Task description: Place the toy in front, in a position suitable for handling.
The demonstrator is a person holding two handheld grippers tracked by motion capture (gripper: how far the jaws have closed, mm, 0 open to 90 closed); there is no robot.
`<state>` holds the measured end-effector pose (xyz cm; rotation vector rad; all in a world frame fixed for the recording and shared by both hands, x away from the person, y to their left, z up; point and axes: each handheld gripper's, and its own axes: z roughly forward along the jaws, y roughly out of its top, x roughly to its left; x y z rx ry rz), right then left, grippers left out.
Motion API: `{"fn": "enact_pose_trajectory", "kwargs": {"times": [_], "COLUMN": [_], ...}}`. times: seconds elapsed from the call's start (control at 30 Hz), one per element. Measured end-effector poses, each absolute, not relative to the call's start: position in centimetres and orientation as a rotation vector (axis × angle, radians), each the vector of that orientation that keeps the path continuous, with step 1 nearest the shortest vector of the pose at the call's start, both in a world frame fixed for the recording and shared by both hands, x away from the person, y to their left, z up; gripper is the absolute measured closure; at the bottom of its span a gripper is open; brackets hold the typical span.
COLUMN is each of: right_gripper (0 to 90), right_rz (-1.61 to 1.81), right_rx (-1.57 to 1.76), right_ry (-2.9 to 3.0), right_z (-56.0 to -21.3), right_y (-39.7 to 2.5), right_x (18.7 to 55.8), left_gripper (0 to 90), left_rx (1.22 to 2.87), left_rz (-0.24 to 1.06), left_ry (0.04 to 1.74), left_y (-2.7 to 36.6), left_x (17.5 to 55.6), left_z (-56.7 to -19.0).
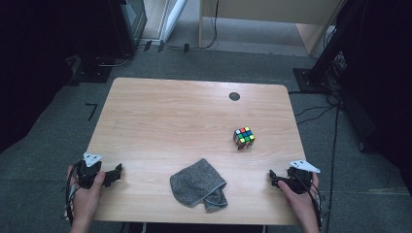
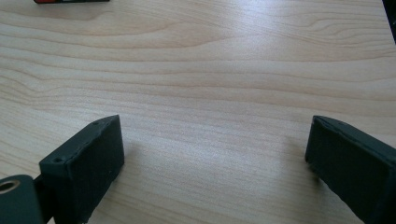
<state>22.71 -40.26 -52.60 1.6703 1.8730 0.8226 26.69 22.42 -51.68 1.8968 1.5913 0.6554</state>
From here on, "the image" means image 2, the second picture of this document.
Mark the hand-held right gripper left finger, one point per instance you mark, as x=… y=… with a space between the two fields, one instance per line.
x=81 y=168

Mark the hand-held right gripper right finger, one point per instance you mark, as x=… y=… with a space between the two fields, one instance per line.
x=351 y=168

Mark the multicoloured puzzle cube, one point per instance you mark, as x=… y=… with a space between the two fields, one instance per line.
x=71 y=1

